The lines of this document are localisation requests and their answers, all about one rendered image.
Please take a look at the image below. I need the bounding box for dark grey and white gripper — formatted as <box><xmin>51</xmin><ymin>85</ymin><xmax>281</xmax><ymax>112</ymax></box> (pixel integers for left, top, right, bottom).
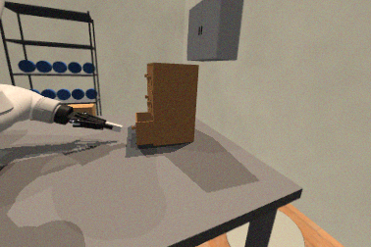
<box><xmin>54</xmin><ymin>104</ymin><xmax>122</xmax><ymax>132</ymax></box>

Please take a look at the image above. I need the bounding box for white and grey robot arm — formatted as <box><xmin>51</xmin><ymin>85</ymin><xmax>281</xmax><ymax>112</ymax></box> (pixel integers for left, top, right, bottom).
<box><xmin>0</xmin><ymin>84</ymin><xmax>62</xmax><ymax>132</ymax></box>

